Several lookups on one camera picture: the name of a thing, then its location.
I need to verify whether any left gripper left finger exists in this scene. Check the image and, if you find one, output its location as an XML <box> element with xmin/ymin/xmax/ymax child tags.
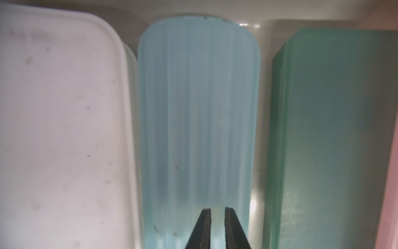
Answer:
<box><xmin>185</xmin><ymin>209</ymin><xmax>211</xmax><ymax>249</ymax></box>

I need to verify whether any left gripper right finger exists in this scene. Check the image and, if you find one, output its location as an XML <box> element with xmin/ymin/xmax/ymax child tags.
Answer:
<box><xmin>224</xmin><ymin>207</ymin><xmax>251</xmax><ymax>249</ymax></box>

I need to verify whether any white pencil case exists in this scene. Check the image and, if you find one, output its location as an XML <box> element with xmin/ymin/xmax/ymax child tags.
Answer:
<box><xmin>1</xmin><ymin>3</ymin><xmax>142</xmax><ymax>249</ymax></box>

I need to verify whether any pink pencil case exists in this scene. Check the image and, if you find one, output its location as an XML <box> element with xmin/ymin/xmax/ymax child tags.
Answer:
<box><xmin>357</xmin><ymin>0</ymin><xmax>398</xmax><ymax>249</ymax></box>

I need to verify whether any light teal pencil case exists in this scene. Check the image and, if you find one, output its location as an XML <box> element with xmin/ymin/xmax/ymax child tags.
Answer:
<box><xmin>138</xmin><ymin>16</ymin><xmax>261</xmax><ymax>249</ymax></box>

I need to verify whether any dark green pencil case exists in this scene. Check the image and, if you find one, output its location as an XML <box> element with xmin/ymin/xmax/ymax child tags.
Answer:
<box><xmin>263</xmin><ymin>29</ymin><xmax>398</xmax><ymax>249</ymax></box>

